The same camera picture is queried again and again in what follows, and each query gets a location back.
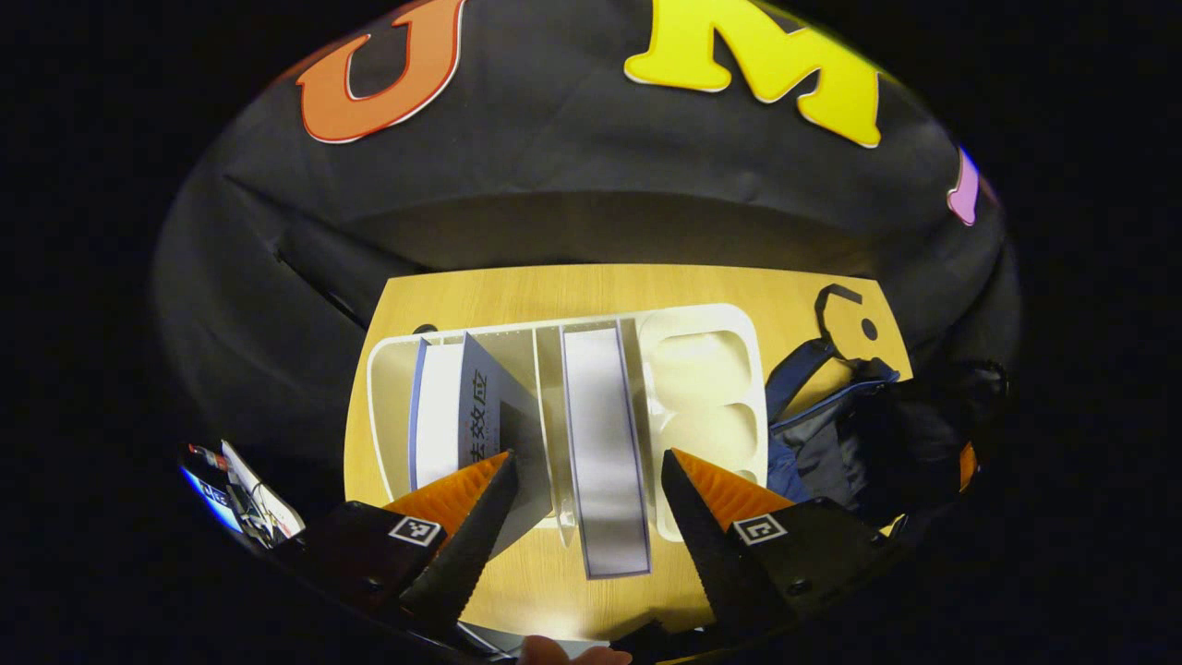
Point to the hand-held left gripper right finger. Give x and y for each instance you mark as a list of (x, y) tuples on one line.
[(711, 554)]

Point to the blue schoolbag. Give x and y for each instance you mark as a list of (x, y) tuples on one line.
[(813, 453)]

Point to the white book with blue edges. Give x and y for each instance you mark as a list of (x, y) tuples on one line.
[(605, 443)]

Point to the white book with grey cover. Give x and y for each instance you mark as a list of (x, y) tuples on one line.
[(480, 406)]

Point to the white plastic bookshelf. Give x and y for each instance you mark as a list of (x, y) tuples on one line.
[(702, 369)]

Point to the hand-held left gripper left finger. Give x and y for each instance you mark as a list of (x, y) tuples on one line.
[(462, 563)]

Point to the colourful computer screen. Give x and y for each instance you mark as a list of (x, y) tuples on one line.
[(214, 494)]

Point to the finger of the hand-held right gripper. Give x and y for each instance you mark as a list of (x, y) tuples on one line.
[(967, 466)]

